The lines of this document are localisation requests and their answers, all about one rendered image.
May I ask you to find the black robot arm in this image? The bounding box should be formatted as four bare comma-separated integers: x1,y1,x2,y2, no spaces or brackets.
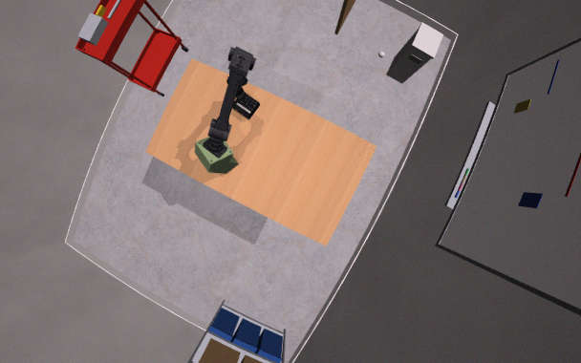
203,47,256,158

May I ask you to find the black control desk with knobs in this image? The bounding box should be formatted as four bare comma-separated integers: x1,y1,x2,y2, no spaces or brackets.
233,94,260,119

